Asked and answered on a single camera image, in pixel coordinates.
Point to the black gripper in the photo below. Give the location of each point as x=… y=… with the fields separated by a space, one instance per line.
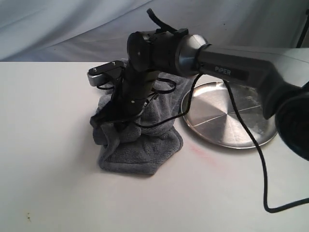
x=128 y=98

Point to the grey fleece towel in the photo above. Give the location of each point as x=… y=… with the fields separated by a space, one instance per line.
x=151 y=138

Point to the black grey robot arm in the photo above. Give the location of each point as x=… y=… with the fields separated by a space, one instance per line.
x=279 y=76

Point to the round stainless steel plate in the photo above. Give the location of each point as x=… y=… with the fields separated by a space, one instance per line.
x=212 y=117

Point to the grey fabric backdrop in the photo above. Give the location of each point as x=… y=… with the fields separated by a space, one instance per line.
x=97 y=30

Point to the black stand pole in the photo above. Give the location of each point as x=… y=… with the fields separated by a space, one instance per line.
x=303 y=33

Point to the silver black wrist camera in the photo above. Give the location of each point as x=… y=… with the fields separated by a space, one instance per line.
x=109 y=72

